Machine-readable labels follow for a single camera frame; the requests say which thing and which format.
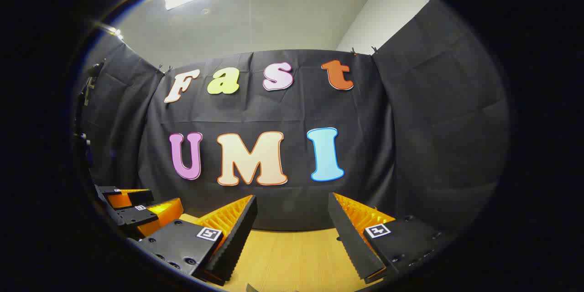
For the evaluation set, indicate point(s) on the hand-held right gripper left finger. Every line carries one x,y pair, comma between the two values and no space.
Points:
239,237

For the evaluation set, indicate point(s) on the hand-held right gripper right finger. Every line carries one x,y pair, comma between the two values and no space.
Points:
351,242

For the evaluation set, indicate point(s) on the black backdrop cloth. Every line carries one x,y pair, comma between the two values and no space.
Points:
283,109

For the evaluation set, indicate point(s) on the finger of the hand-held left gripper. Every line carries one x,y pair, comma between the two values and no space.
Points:
137,196
137,219

